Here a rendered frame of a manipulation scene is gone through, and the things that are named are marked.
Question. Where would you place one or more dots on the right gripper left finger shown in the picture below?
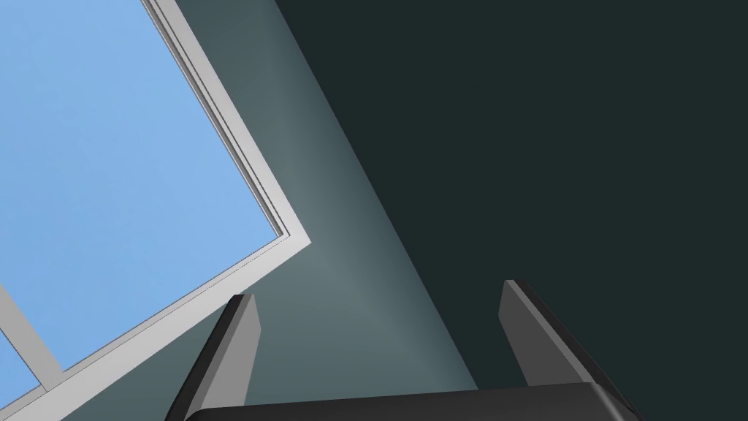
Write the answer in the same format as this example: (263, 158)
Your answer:
(231, 356)

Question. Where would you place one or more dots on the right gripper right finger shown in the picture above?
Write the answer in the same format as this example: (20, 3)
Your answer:
(540, 345)

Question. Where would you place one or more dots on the white framed window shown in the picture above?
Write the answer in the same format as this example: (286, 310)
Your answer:
(117, 175)

